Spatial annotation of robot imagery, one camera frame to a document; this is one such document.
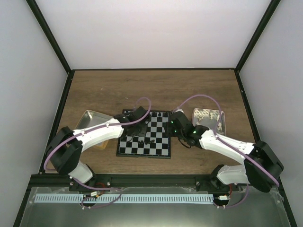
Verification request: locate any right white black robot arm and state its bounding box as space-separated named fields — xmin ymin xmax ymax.
xmin=164 ymin=123 xmax=284 ymax=192

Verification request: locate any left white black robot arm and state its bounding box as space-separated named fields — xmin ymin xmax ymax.
xmin=44 ymin=110 xmax=150 ymax=191

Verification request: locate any pile of black chess pieces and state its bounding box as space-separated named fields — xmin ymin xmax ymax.
xmin=138 ymin=140 xmax=155 ymax=145

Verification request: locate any black and silver chessboard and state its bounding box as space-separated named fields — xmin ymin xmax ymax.
xmin=116 ymin=110 xmax=171 ymax=158

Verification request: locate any pink tin box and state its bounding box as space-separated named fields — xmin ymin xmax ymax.
xmin=192 ymin=108 xmax=226 ymax=136

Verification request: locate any yellow tin box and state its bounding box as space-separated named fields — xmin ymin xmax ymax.
xmin=76 ymin=109 xmax=112 ymax=150

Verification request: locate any light blue cable duct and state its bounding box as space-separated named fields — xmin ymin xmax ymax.
xmin=34 ymin=193 xmax=214 ymax=204

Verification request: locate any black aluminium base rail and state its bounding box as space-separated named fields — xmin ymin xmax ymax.
xmin=30 ymin=174 xmax=280 ymax=190

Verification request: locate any black frame post right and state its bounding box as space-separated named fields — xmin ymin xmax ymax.
xmin=235 ymin=0 xmax=281 ymax=73

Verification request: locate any black frame post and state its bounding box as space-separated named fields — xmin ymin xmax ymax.
xmin=26 ymin=0 xmax=71 ymax=74
xmin=235 ymin=0 xmax=281 ymax=73

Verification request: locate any black frame post left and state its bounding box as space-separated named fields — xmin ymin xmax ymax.
xmin=26 ymin=0 xmax=71 ymax=74

